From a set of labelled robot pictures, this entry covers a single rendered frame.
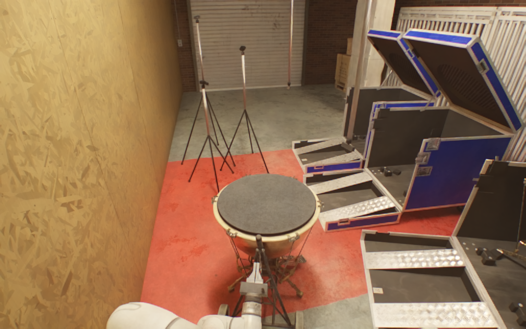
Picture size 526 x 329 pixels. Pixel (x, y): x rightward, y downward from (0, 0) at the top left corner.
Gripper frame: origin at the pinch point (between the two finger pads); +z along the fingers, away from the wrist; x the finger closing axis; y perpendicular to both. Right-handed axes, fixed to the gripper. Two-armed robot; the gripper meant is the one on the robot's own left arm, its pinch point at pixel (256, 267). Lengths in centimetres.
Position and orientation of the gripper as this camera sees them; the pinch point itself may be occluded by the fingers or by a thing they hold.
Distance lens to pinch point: 143.4
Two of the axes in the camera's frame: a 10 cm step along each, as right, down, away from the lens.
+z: 0.9, -7.7, 6.3
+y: -0.4, -6.4, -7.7
